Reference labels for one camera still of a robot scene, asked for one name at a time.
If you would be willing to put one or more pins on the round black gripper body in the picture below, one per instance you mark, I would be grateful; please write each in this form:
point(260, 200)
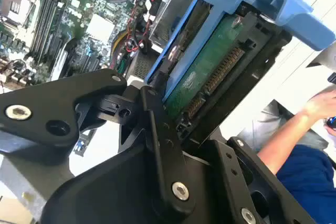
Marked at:
point(110, 195)

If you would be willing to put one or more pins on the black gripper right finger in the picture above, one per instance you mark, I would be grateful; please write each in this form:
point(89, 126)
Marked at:
point(236, 182)

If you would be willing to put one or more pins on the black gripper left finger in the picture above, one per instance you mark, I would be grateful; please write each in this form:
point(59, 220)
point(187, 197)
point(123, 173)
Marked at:
point(50, 103)

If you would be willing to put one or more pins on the hard disk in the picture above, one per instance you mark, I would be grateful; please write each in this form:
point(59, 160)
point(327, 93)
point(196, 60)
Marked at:
point(210, 58)

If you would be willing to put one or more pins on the person's bare hand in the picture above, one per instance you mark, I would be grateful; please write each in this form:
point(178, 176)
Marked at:
point(321, 106)

